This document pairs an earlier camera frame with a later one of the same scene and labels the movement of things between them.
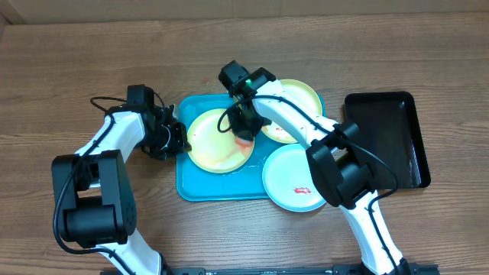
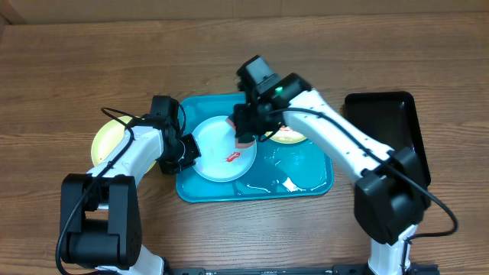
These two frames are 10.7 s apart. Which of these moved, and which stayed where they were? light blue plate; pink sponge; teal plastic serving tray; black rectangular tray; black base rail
Moved: light blue plate
Stayed: teal plastic serving tray; black base rail; pink sponge; black rectangular tray
